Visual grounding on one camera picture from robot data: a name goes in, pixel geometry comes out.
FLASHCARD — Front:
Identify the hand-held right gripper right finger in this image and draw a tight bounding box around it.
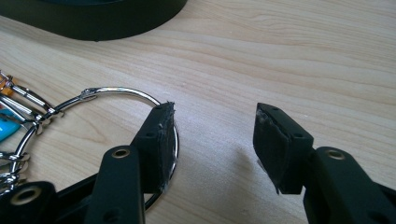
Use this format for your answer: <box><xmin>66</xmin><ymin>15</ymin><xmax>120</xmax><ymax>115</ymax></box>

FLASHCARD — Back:
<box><xmin>252</xmin><ymin>103</ymin><xmax>396</xmax><ymax>224</ymax></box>

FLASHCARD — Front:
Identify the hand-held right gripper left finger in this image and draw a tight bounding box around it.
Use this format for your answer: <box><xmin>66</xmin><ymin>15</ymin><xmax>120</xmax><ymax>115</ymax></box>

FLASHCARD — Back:
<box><xmin>84</xmin><ymin>101</ymin><xmax>177</xmax><ymax>224</ymax></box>

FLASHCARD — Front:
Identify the large silver key ring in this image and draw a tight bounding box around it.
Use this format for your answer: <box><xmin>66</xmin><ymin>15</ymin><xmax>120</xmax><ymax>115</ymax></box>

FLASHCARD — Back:
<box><xmin>8</xmin><ymin>86</ymin><xmax>179</xmax><ymax>212</ymax></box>

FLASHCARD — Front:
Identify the black oval tray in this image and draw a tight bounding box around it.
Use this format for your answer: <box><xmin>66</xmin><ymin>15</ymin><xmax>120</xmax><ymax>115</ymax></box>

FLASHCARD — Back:
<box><xmin>0</xmin><ymin>0</ymin><xmax>189</xmax><ymax>42</ymax></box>

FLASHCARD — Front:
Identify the blue key tag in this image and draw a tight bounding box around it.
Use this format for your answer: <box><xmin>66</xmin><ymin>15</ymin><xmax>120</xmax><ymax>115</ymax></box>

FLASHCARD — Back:
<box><xmin>0</xmin><ymin>106</ymin><xmax>22</xmax><ymax>143</ymax></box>

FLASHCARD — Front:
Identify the orange key tag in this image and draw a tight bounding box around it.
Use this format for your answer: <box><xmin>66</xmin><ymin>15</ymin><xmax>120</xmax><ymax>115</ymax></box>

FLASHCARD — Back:
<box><xmin>0</xmin><ymin>74</ymin><xmax>15</xmax><ymax>96</ymax></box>

